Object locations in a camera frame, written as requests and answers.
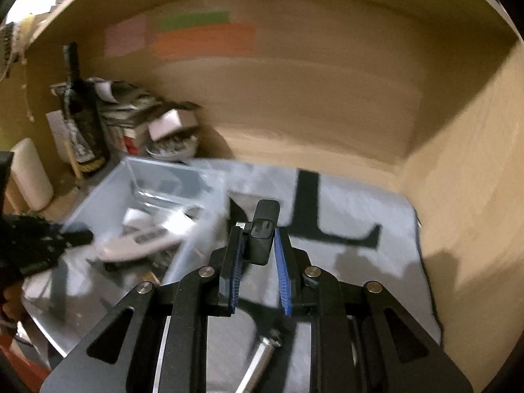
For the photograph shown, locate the small white cardboard box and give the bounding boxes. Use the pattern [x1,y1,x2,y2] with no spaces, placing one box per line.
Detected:
[147,108,198,142]

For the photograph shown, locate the small dark grey device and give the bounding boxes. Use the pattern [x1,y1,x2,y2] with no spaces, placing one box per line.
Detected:
[245,199,281,265]

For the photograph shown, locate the grey round dish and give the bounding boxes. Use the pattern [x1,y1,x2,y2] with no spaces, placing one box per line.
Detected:
[146,136,198,161]

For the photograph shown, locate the pink sticky note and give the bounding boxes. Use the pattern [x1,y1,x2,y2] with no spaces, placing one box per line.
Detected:
[104,14,148,58]

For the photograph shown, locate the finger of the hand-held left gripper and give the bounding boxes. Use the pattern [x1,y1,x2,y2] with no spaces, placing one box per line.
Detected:
[61,228,94,250]

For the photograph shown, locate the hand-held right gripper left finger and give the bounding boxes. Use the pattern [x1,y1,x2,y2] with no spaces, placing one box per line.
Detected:
[40,223,246,393]

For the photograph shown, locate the clear plastic storage box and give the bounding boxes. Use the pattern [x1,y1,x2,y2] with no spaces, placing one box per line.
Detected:
[20,156,250,359]

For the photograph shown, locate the orange sticky note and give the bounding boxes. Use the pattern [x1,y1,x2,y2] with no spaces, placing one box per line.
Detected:
[153,22,256,61]

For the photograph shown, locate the green sticky note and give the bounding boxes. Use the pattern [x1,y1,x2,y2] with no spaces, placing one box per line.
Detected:
[158,10,231,32]

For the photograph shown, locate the white remote control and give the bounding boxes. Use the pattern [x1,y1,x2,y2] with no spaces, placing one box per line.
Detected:
[96,209,198,263]

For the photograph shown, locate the dark glass bottle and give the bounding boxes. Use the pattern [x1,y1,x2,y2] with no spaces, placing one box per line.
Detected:
[61,43,110,173]

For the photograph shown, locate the grey mat with black letters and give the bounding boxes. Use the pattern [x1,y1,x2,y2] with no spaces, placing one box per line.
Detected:
[205,166,445,393]

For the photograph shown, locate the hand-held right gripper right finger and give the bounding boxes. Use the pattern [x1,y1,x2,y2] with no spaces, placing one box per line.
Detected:
[274,228,475,393]

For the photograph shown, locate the stack of magazines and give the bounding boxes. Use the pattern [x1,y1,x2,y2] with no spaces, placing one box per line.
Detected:
[51,77,164,156]

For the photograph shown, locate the person's left hand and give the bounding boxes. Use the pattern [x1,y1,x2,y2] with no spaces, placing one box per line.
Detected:
[0,282,24,328]

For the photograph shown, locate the white printed carton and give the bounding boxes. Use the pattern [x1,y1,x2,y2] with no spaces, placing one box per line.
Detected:
[46,110,73,165]

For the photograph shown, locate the white padded roll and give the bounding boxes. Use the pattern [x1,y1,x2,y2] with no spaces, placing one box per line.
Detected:
[9,138,55,210]

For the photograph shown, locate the chrome metal tube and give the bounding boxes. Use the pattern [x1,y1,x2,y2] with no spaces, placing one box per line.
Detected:
[235,335,283,393]

